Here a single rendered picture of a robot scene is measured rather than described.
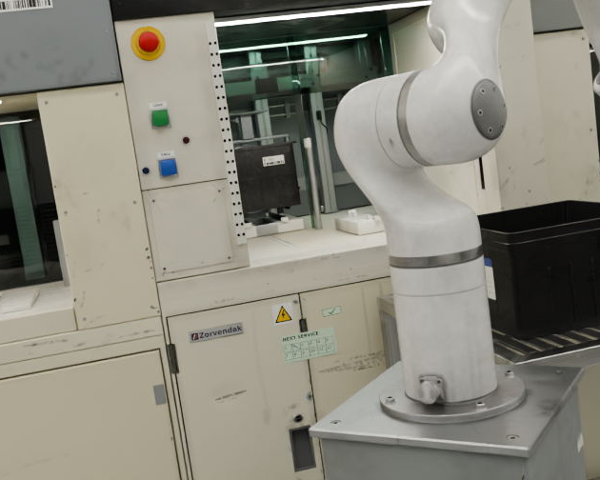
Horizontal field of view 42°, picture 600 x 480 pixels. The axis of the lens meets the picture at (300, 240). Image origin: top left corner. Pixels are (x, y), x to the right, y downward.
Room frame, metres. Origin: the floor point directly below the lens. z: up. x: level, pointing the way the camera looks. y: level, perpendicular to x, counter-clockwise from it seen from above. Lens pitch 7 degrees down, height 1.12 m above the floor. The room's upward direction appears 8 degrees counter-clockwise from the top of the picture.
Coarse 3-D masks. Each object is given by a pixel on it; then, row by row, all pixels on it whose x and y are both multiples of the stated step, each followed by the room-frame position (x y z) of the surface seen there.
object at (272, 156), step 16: (240, 112) 2.23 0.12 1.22; (256, 112) 2.25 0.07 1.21; (240, 128) 2.28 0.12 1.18; (272, 144) 2.19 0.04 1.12; (288, 144) 2.20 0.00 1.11; (240, 160) 2.17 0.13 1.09; (256, 160) 2.18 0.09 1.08; (272, 160) 2.19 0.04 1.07; (288, 160) 2.20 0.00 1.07; (240, 176) 2.17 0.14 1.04; (256, 176) 2.18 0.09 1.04; (272, 176) 2.19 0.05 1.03; (288, 176) 2.20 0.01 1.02; (240, 192) 2.17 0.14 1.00; (256, 192) 2.18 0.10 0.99; (272, 192) 2.19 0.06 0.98; (288, 192) 2.20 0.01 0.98; (256, 208) 2.17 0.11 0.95; (272, 208) 2.19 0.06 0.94; (288, 208) 2.20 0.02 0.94
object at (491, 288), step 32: (480, 224) 1.48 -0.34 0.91; (512, 224) 1.50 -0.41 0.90; (544, 224) 1.51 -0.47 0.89; (576, 224) 1.23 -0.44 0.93; (512, 256) 1.21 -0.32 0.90; (544, 256) 1.21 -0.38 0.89; (576, 256) 1.23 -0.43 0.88; (512, 288) 1.21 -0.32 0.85; (544, 288) 1.21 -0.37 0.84; (576, 288) 1.22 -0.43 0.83; (512, 320) 1.22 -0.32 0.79; (544, 320) 1.21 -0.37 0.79; (576, 320) 1.22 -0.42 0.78
